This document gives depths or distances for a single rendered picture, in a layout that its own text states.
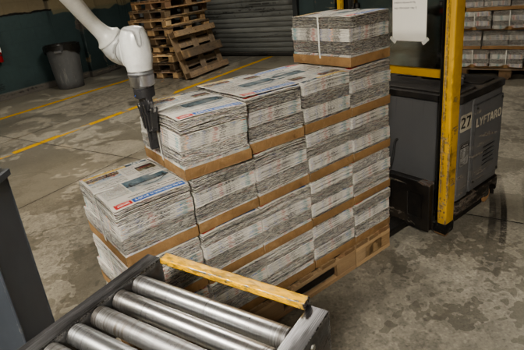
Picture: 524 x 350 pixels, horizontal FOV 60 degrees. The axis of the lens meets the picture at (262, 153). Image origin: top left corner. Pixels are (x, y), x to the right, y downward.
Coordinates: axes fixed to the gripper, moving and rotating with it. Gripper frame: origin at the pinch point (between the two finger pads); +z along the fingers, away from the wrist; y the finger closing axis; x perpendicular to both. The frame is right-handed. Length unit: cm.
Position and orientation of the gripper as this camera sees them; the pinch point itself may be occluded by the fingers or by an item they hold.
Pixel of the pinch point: (153, 139)
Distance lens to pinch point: 176.6
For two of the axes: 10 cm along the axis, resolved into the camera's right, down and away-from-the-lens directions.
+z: 0.9, 9.3, 3.6
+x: -7.8, 2.9, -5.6
